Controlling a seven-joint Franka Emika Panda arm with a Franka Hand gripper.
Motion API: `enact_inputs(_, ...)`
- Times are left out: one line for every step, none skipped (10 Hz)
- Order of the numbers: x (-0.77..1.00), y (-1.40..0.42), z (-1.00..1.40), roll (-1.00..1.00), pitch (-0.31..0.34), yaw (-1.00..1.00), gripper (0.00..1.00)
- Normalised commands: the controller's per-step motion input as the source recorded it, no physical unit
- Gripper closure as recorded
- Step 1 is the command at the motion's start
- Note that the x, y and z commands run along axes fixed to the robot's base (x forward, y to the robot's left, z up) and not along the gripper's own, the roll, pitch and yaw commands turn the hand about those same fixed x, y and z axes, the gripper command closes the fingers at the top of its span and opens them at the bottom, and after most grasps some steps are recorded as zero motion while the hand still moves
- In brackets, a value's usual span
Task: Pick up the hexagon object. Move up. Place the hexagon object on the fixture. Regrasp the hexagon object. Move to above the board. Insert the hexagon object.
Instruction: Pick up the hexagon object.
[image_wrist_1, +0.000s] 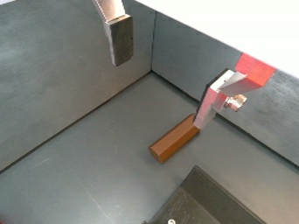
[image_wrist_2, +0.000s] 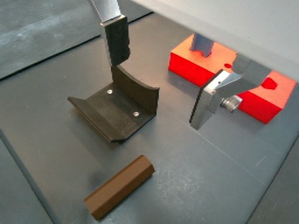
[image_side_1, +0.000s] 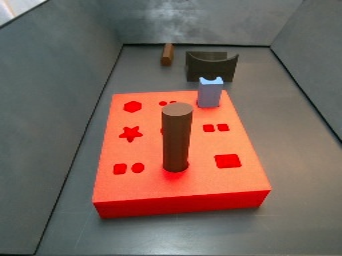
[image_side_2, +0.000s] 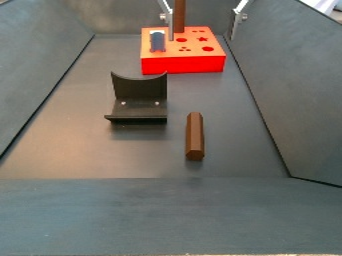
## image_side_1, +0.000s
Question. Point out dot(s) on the brown hexagon peg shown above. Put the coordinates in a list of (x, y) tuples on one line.
[(167, 55)]

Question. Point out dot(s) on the dark brown cylinder peg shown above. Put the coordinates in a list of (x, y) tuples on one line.
[(176, 120)]

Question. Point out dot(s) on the light blue notched peg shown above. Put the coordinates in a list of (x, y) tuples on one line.
[(209, 92)]

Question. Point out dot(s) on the red shape sorting block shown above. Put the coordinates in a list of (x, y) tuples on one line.
[(225, 178)]

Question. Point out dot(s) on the black curved cradle stand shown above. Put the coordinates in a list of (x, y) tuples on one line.
[(210, 65)]

